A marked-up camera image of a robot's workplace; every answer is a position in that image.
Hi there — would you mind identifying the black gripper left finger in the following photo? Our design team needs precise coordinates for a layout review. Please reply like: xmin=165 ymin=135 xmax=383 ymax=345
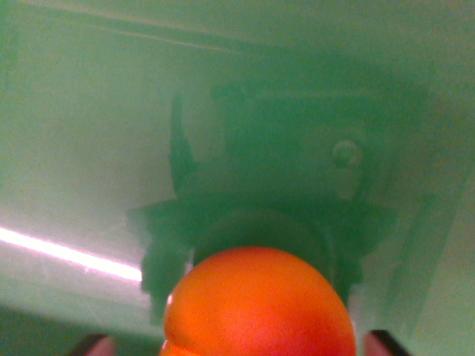
xmin=71 ymin=333 xmax=115 ymax=356

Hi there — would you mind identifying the yellow orange apricot fruit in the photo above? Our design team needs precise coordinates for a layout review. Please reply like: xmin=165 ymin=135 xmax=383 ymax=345
xmin=158 ymin=245 xmax=358 ymax=356

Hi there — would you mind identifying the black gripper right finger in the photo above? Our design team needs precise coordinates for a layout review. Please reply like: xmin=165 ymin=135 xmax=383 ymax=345
xmin=362 ymin=329 xmax=409 ymax=356

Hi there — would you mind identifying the green plastic bin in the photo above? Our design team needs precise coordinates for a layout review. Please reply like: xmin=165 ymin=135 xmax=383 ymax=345
xmin=0 ymin=0 xmax=475 ymax=356

